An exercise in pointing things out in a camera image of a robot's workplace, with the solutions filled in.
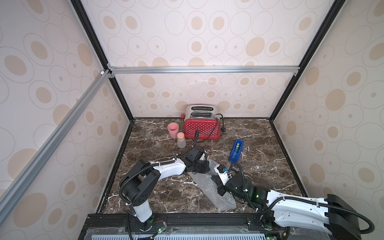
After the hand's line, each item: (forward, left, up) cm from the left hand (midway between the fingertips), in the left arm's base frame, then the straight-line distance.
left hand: (215, 170), depth 85 cm
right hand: (-5, +1, +5) cm, 7 cm away
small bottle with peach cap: (+20, +21, +1) cm, 29 cm away
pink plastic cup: (+29, +27, +2) cm, 40 cm away
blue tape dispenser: (+12, -14, -1) cm, 18 cm away
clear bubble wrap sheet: (-10, +4, +1) cm, 11 cm away
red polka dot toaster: (+30, +6, +12) cm, 33 cm away
